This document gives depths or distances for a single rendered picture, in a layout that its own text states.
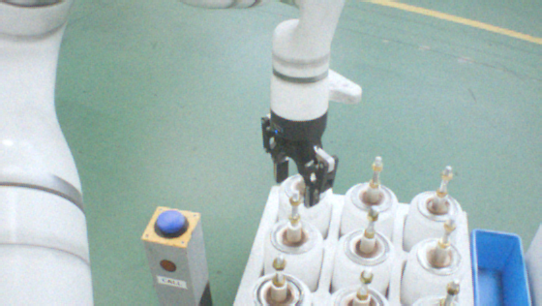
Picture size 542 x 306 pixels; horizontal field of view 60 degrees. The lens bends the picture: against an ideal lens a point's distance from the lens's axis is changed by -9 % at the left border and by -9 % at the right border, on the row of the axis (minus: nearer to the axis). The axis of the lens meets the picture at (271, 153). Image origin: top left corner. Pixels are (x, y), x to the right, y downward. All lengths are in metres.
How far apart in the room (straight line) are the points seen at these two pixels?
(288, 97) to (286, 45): 0.07
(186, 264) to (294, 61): 0.35
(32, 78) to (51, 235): 0.15
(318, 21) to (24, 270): 0.42
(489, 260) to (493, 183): 0.32
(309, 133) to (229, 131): 0.85
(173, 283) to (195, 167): 0.59
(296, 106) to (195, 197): 0.69
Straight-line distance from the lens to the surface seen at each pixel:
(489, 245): 1.12
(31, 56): 0.39
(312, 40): 0.57
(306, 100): 0.61
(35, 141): 0.28
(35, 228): 0.25
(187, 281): 0.80
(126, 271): 1.14
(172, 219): 0.75
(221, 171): 1.33
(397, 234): 0.95
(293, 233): 0.80
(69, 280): 0.25
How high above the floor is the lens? 0.86
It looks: 38 degrees down
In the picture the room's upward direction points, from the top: straight up
